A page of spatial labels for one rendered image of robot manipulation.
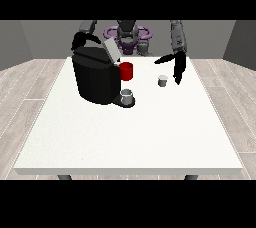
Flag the grey robot trunk purple rings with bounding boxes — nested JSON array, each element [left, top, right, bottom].
[[103, 20, 154, 58]]

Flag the pale grey machine lid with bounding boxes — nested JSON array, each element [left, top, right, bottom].
[[102, 37, 122, 63]]

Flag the small grey coffee pod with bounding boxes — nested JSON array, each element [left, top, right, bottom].
[[157, 74, 169, 88]]

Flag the red pod holder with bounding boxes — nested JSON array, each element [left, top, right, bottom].
[[119, 61, 134, 82]]

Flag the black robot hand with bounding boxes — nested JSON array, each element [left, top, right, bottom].
[[70, 31, 102, 52], [153, 50, 187, 86]]

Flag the black coffee machine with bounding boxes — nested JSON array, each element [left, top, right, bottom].
[[71, 45, 136, 109]]

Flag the small grey cup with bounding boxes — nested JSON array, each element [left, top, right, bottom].
[[120, 88, 135, 106]]

